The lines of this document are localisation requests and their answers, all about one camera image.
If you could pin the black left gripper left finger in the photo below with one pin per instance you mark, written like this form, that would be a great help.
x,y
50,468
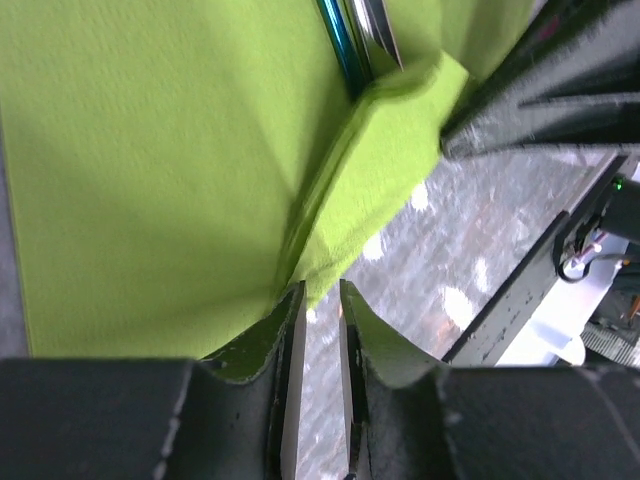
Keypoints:
x,y
231,415

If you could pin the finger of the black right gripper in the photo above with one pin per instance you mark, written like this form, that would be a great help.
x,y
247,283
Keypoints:
x,y
581,122
571,48

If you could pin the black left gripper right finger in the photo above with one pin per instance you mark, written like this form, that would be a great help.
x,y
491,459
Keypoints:
x,y
411,416

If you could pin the silver table knife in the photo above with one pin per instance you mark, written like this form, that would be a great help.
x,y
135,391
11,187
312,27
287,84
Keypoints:
x,y
373,37

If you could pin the blue metallic fork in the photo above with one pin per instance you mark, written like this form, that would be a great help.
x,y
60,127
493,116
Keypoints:
x,y
356,73

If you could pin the green paper napkin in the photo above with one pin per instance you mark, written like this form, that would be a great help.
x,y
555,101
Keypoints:
x,y
174,165

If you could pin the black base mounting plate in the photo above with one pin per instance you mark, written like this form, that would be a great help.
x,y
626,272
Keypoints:
x,y
493,330

